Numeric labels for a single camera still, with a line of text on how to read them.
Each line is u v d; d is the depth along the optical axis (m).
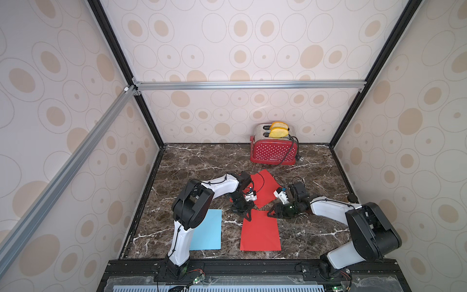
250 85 0.95
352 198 0.98
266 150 1.00
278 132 0.98
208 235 0.85
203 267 0.75
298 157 1.09
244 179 0.78
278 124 1.01
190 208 0.52
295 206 0.71
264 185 0.81
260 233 0.85
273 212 0.82
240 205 0.80
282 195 0.85
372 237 0.44
